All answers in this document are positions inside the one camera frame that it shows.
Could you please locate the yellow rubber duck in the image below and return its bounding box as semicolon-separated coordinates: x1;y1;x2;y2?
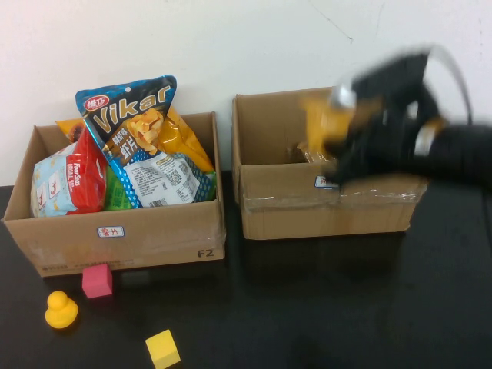
45;290;80;330

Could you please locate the blue Vikar snack bag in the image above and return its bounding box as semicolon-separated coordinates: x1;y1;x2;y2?
75;75;217;208

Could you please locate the white label on taped box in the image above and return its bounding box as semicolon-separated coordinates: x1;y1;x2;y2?
314;175;340;189

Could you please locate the pink foam cube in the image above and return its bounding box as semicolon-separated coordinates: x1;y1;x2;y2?
81;263;115;299

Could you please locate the cardboard box with F2 print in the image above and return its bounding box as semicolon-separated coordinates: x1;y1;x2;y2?
2;111;228;278

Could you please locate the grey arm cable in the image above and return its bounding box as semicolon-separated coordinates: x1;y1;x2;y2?
426;42;476;126

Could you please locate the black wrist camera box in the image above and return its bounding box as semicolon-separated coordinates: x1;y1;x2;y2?
345;52;431;101

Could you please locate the yellow snack packet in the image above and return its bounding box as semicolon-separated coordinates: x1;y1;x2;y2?
301;95;361;158

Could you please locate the green snack bag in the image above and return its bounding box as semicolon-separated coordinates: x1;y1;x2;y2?
102;165;135;212

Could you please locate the yellow snack bag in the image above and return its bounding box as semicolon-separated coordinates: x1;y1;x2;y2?
155;106;215;174

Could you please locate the white label on F2 box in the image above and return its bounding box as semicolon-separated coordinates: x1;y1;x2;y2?
96;224;126;238

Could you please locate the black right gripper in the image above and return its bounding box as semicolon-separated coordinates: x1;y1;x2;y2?
324;82;447;190

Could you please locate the orange snack bag dark print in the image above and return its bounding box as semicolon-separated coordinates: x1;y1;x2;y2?
55;118;88;144

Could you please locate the cardboard box with clear tape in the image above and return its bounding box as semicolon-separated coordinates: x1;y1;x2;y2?
231;87;430;241

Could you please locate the light blue red FourSeas bag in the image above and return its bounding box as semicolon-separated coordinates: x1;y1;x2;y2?
30;130;109;218

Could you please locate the brown snack packet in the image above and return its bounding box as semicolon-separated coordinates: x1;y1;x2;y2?
295;141;335;164

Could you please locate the yellow foam cube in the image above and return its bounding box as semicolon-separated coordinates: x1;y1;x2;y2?
145;328;181;369

